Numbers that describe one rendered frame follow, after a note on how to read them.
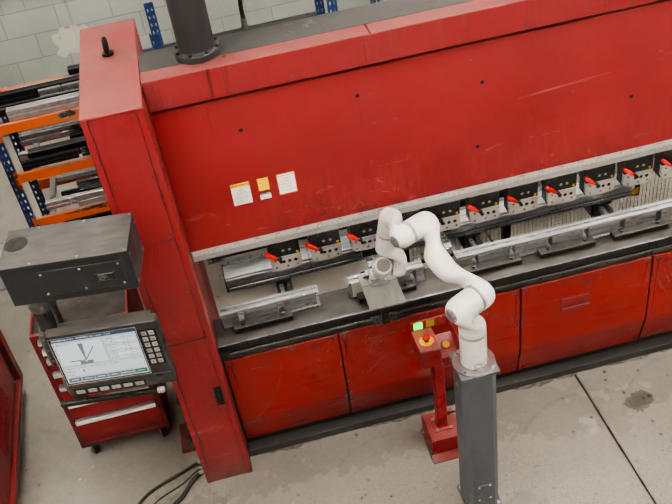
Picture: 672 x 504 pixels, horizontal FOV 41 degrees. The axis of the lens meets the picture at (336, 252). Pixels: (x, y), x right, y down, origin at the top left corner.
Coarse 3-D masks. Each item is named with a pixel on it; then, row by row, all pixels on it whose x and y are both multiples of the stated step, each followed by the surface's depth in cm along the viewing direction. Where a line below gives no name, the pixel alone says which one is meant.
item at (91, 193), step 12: (84, 168) 614; (60, 180) 611; (84, 180) 601; (96, 180) 603; (72, 192) 597; (84, 192) 582; (96, 192) 582; (48, 204) 584; (60, 204) 586; (84, 204) 585
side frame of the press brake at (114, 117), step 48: (96, 48) 391; (96, 96) 357; (144, 96) 365; (96, 144) 352; (144, 144) 356; (144, 192) 370; (144, 240) 384; (144, 288) 399; (192, 288) 405; (192, 336) 423; (192, 384) 441; (192, 432) 462; (240, 432) 470
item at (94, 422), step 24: (72, 312) 462; (96, 312) 459; (120, 312) 457; (48, 360) 459; (72, 408) 482; (96, 408) 488; (120, 408) 493; (144, 408) 493; (168, 408) 518; (96, 432) 499; (120, 432) 503; (144, 432) 507
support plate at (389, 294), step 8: (360, 280) 450; (368, 280) 449; (392, 280) 447; (368, 288) 445; (376, 288) 444; (384, 288) 443; (392, 288) 442; (400, 288) 442; (368, 296) 440; (376, 296) 439; (384, 296) 439; (392, 296) 438; (400, 296) 437; (368, 304) 436; (376, 304) 435; (384, 304) 434; (392, 304) 434
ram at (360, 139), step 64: (384, 64) 381; (448, 64) 388; (512, 64) 395; (576, 64) 402; (640, 64) 410; (192, 128) 380; (256, 128) 387; (320, 128) 394; (384, 128) 401; (448, 128) 408; (512, 128) 416; (576, 128) 424; (640, 128) 432; (192, 192) 399; (256, 192) 407; (320, 192) 414; (384, 192) 422; (192, 256) 421
